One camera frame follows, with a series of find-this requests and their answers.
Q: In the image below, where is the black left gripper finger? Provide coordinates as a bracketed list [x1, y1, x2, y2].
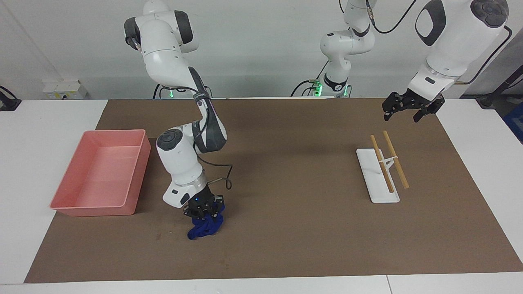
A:
[413, 96, 446, 122]
[383, 92, 403, 121]

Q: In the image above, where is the blue towel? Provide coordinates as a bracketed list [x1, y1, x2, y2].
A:
[187, 203, 225, 241]

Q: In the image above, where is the wooden rack rod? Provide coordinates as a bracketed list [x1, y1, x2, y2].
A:
[382, 131, 410, 190]
[370, 135, 394, 193]

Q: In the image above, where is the black clamp mount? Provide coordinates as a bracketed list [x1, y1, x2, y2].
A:
[0, 86, 22, 111]

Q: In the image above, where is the pink plastic bin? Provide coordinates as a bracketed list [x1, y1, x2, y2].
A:
[50, 129, 152, 217]

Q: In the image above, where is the blue box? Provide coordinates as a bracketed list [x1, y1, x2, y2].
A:
[503, 102, 523, 143]

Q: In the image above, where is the black tripod stand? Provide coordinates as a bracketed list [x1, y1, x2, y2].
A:
[461, 65, 523, 109]

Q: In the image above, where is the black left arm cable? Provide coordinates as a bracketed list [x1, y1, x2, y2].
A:
[366, 0, 512, 85]

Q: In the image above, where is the white power strip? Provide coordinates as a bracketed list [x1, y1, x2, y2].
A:
[43, 80, 88, 100]

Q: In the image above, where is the brown table mat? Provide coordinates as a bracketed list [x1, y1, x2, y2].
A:
[24, 97, 523, 283]

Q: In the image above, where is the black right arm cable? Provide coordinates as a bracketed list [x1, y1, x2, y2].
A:
[189, 67, 233, 190]

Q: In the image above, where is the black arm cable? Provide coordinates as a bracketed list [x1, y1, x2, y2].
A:
[189, 67, 233, 190]
[366, 0, 512, 85]

